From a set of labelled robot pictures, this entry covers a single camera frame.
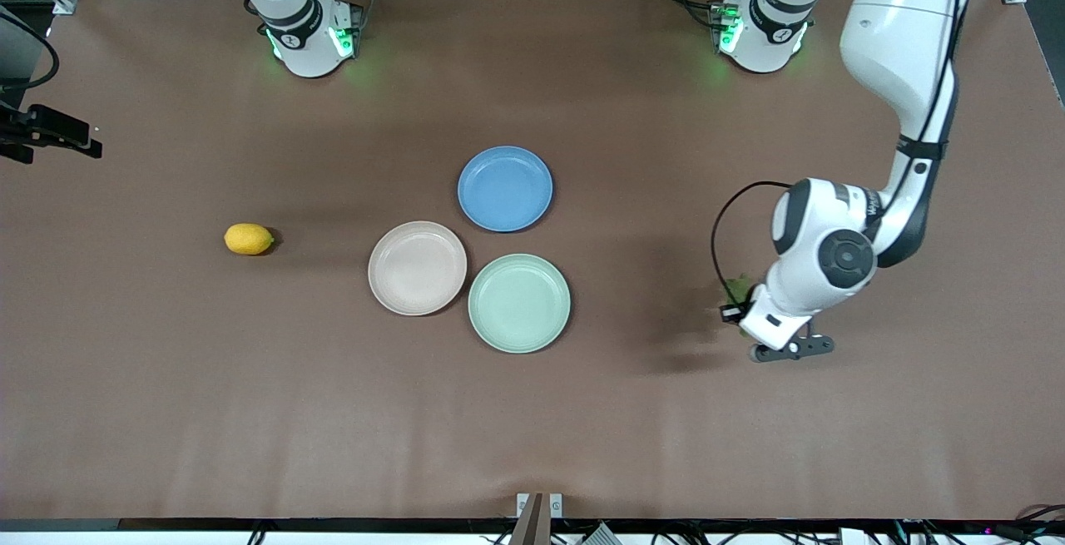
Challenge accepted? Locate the pale green plate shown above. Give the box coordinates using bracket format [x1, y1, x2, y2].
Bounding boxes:
[468, 254, 572, 354]

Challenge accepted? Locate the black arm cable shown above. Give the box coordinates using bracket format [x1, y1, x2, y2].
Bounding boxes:
[0, 11, 60, 95]
[711, 0, 966, 315]

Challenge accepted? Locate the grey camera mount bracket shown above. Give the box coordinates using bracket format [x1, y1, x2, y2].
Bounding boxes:
[509, 492, 563, 545]

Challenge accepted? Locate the blue plate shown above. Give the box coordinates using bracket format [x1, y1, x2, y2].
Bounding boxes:
[457, 146, 554, 233]

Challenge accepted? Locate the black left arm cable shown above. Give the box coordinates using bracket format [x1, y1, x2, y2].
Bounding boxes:
[711, 0, 966, 315]

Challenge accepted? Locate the beige plate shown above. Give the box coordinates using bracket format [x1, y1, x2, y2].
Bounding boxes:
[368, 220, 468, 317]

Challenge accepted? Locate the yellow lemon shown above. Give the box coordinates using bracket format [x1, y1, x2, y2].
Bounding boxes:
[224, 223, 275, 256]

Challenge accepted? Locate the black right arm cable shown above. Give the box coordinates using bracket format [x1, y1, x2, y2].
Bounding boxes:
[0, 11, 60, 95]

